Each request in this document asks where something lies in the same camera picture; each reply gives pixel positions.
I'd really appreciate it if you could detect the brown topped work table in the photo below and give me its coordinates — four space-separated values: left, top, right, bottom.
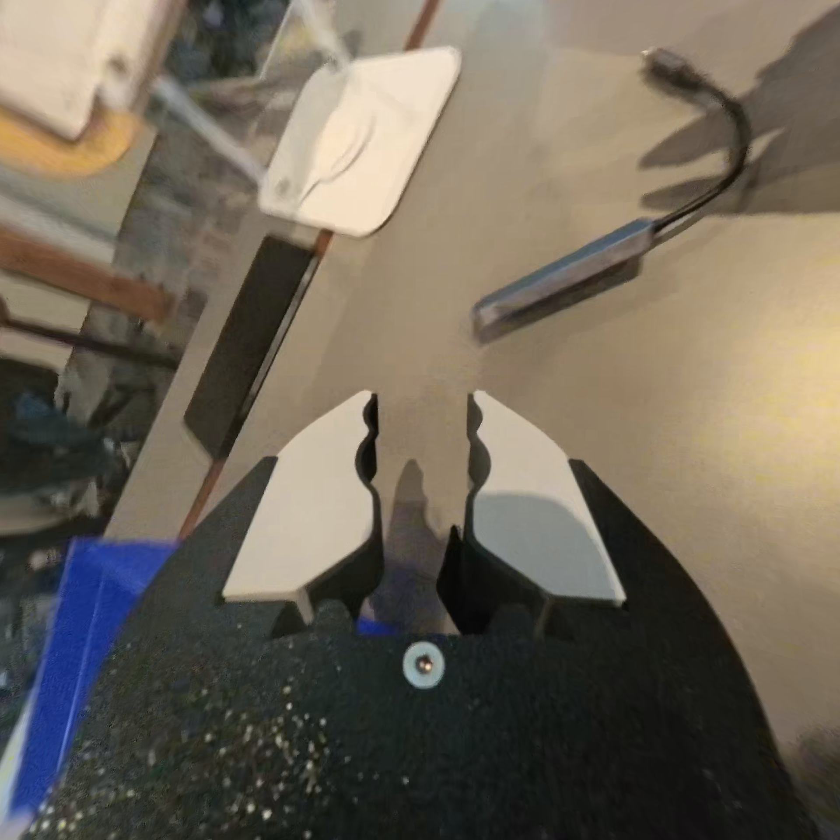
0 226 175 324

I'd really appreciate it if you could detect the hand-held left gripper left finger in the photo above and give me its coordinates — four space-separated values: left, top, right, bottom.
222 390 386 626

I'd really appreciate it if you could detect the blue plastic bin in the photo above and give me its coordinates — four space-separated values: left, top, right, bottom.
0 536 182 824

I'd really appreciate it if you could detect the white document stand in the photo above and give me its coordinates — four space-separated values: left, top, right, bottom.
151 0 463 239

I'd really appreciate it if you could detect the black desk mat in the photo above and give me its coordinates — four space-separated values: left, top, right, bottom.
182 234 322 462

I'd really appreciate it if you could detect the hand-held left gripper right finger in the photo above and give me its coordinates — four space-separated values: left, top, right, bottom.
436 390 627 635

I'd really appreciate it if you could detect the black hub tail cable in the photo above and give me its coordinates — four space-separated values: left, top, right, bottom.
640 47 753 232

